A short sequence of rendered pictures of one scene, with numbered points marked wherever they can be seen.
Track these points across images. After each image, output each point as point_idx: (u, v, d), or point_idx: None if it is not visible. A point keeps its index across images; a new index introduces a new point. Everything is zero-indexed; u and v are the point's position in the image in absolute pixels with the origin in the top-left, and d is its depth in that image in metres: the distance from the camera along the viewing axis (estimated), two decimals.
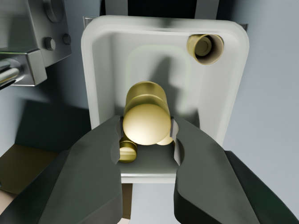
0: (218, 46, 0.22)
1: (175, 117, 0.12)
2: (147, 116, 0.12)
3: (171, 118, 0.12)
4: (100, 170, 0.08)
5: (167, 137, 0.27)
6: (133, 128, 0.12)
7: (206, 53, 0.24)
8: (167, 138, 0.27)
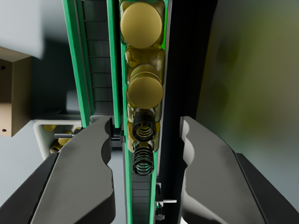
0: None
1: (185, 118, 0.12)
2: (146, 86, 0.17)
3: (181, 118, 0.12)
4: (91, 170, 0.08)
5: (63, 143, 0.62)
6: (135, 95, 0.17)
7: None
8: (62, 142, 0.62)
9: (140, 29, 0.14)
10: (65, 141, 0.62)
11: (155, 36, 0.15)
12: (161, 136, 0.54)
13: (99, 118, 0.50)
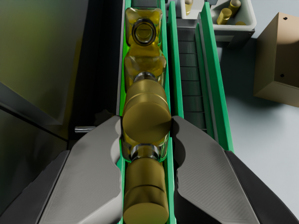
0: (186, 0, 0.61)
1: (175, 117, 0.12)
2: None
3: (171, 118, 0.12)
4: (100, 170, 0.08)
5: (226, 10, 0.59)
6: (158, 215, 0.13)
7: None
8: (227, 10, 0.59)
9: None
10: (224, 11, 0.58)
11: None
12: (123, 7, 0.49)
13: (189, 24, 0.47)
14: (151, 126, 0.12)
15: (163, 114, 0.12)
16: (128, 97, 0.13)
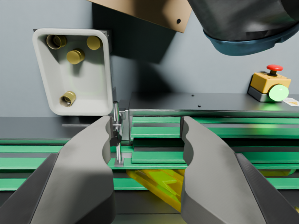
0: (61, 101, 0.53)
1: (185, 118, 0.12)
2: None
3: (181, 118, 0.12)
4: (91, 170, 0.08)
5: (70, 57, 0.46)
6: None
7: (65, 96, 0.54)
8: (70, 56, 0.46)
9: None
10: (73, 60, 0.46)
11: None
12: None
13: (125, 123, 0.47)
14: None
15: None
16: None
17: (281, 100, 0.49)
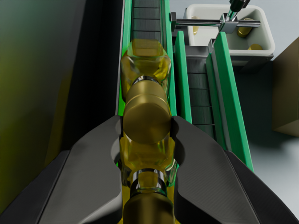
0: (192, 19, 0.54)
1: (175, 117, 0.12)
2: None
3: (171, 118, 0.12)
4: (100, 170, 0.08)
5: (137, 124, 0.12)
6: None
7: None
8: (139, 120, 0.12)
9: None
10: (147, 134, 0.12)
11: None
12: (121, 31, 0.42)
13: (199, 53, 0.40)
14: None
15: None
16: None
17: None
